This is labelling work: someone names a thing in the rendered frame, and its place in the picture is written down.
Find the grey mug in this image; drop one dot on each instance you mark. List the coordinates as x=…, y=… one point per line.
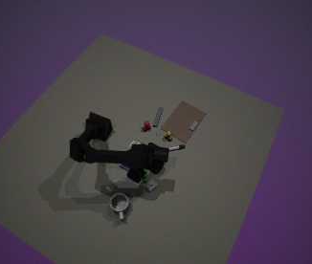
x=119, y=204

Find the brown rectangular board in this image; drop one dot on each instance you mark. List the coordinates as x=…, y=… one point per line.
x=183, y=121

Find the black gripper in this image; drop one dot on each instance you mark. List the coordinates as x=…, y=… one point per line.
x=135, y=174

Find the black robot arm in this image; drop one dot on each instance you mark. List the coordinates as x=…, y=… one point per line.
x=140, y=156

